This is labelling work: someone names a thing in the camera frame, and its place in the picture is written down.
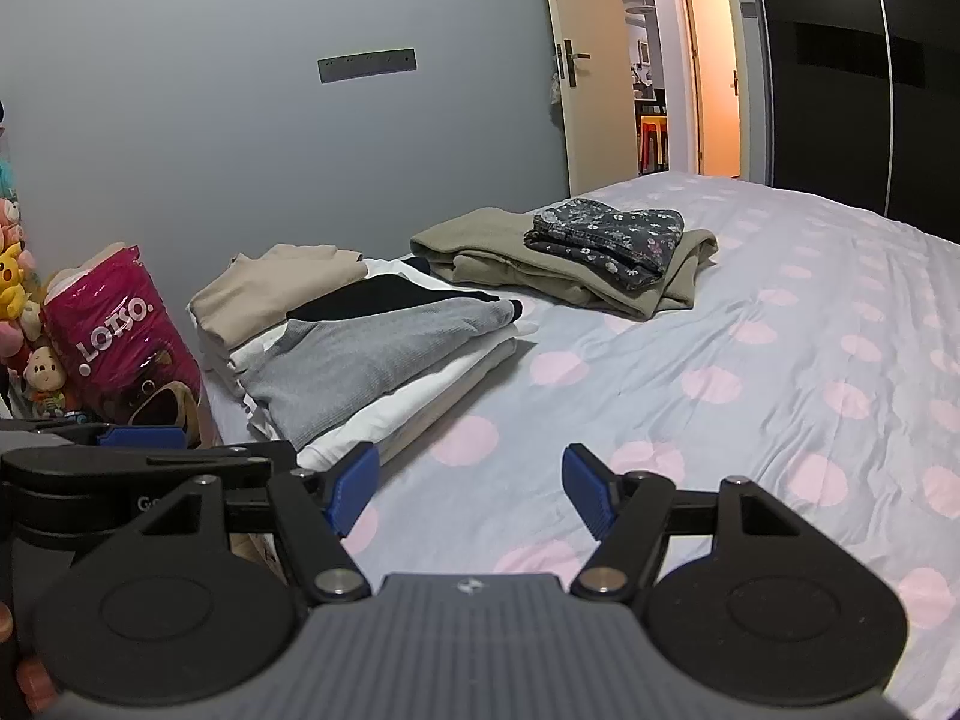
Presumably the grey and black garment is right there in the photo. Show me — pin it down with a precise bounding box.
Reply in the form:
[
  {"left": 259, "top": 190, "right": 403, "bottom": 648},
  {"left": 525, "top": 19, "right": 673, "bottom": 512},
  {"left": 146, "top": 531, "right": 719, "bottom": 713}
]
[{"left": 241, "top": 273, "right": 523, "bottom": 450}]

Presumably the olive folded garment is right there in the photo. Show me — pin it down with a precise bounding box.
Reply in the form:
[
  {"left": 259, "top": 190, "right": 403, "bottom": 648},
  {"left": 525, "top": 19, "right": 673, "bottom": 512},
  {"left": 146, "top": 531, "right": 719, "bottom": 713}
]
[{"left": 410, "top": 208, "right": 719, "bottom": 320}]

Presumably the small brown plush toy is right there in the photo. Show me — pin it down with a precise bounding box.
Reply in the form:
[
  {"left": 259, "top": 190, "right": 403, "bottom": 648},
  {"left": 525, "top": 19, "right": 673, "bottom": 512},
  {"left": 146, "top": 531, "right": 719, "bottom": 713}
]
[{"left": 23, "top": 344, "right": 67, "bottom": 394}]

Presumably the dark wardrobe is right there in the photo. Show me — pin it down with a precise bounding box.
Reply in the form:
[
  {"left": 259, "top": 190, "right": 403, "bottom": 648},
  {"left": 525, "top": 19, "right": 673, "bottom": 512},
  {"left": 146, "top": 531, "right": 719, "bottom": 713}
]
[{"left": 760, "top": 0, "right": 958, "bottom": 241}]

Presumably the grey wall plate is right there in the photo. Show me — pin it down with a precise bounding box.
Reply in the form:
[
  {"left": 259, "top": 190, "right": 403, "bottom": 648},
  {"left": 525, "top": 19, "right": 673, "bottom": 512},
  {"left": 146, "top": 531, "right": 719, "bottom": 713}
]
[{"left": 317, "top": 47, "right": 416, "bottom": 83}]

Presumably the cream bedroom door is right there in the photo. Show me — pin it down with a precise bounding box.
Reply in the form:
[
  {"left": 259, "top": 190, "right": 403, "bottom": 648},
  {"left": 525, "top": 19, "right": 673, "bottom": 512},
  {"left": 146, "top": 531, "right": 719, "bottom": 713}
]
[{"left": 548, "top": 0, "right": 638, "bottom": 197}]

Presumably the yellow plush toy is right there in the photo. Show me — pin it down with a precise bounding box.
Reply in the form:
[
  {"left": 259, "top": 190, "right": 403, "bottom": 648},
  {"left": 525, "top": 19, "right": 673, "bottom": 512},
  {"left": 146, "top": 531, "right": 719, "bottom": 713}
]
[{"left": 0, "top": 242, "right": 28, "bottom": 320}]

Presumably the pink plastic bag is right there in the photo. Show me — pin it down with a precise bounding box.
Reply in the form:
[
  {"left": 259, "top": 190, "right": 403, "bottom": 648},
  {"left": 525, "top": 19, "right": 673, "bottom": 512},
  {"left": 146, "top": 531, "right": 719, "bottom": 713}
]
[{"left": 41, "top": 242, "right": 202, "bottom": 422}]

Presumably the polka dot bed sheet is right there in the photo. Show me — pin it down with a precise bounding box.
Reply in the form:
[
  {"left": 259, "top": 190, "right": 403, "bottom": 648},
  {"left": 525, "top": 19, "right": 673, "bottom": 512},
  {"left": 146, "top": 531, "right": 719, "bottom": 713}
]
[{"left": 200, "top": 169, "right": 960, "bottom": 720}]

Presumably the beige folded garment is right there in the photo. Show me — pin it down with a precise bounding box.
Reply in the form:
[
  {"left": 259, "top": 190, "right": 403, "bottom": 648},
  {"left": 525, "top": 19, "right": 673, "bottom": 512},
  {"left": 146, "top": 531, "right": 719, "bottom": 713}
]
[{"left": 189, "top": 244, "right": 368, "bottom": 349}]

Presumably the white folded garment stack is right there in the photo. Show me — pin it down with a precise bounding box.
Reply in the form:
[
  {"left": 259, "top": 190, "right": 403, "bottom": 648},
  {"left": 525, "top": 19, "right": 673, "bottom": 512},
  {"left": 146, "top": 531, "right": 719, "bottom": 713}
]
[{"left": 195, "top": 257, "right": 542, "bottom": 473}]

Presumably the black floral folded garment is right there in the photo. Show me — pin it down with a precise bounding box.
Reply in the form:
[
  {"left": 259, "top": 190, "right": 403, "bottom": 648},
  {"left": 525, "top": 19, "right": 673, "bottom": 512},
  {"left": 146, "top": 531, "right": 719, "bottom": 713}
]
[{"left": 524, "top": 199, "right": 685, "bottom": 293}]

